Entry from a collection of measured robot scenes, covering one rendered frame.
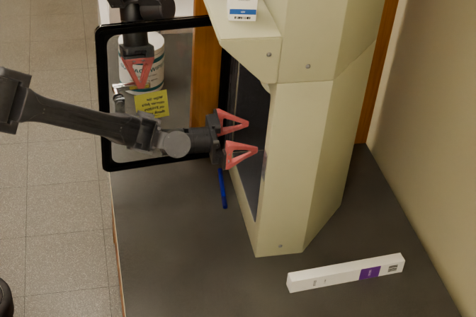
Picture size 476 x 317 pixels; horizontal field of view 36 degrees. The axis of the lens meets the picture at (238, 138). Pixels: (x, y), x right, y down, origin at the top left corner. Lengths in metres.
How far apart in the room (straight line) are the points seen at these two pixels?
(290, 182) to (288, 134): 0.13
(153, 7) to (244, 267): 0.60
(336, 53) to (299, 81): 0.09
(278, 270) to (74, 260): 1.43
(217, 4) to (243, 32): 0.11
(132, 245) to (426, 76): 0.78
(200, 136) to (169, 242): 0.27
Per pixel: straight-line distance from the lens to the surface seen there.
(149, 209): 1.75
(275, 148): 1.45
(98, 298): 2.80
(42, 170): 3.34
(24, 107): 1.32
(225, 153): 1.54
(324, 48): 1.34
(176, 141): 1.49
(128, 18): 1.66
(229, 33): 1.29
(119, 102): 1.64
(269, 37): 1.30
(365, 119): 1.97
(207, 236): 1.69
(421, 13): 1.76
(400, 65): 1.87
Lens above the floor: 2.15
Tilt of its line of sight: 38 degrees down
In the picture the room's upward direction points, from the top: 5 degrees clockwise
